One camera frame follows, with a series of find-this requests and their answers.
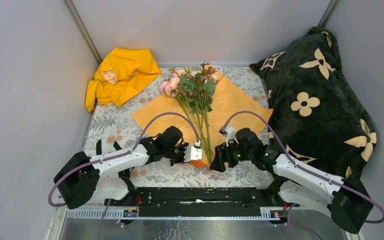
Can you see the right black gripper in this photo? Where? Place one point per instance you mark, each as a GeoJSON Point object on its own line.
{"type": "Point", "coordinates": [222, 155]}

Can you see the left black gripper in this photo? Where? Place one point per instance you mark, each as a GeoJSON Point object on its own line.
{"type": "Point", "coordinates": [182, 159]}

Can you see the orange wrapping paper sheet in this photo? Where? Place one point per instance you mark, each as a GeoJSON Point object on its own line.
{"type": "Point", "coordinates": [199, 103]}

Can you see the pink fake flower stem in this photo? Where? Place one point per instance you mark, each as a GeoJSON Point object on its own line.
{"type": "Point", "coordinates": [170, 86]}

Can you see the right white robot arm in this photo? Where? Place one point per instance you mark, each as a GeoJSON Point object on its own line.
{"type": "Point", "coordinates": [344, 200]}

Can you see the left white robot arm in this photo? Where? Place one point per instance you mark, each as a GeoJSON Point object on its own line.
{"type": "Point", "coordinates": [106, 176]}

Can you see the yellow cloth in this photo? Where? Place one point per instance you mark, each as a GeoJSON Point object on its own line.
{"type": "Point", "coordinates": [122, 75]}

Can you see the black floral plush blanket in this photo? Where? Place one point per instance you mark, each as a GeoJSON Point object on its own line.
{"type": "Point", "coordinates": [316, 116]}

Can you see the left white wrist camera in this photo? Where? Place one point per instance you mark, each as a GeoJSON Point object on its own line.
{"type": "Point", "coordinates": [193, 152]}

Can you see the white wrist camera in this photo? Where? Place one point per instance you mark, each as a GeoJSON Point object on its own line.
{"type": "Point", "coordinates": [193, 152]}
{"type": "Point", "coordinates": [229, 133]}

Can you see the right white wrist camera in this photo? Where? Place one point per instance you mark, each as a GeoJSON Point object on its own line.
{"type": "Point", "coordinates": [229, 133]}

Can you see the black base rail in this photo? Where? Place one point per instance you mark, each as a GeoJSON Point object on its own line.
{"type": "Point", "coordinates": [203, 202]}

